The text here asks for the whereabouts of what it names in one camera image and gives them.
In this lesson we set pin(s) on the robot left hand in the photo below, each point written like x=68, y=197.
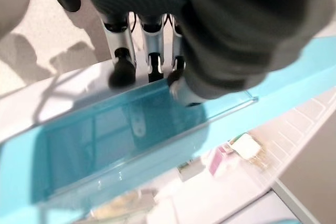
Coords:
x=223, y=24

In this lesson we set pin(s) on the pink white medicine packet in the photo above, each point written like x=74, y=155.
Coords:
x=218, y=161

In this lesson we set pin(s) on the amber round medicine bottle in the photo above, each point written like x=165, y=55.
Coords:
x=123, y=205

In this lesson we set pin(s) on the blue front cart drawer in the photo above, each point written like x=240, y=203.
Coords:
x=236, y=119

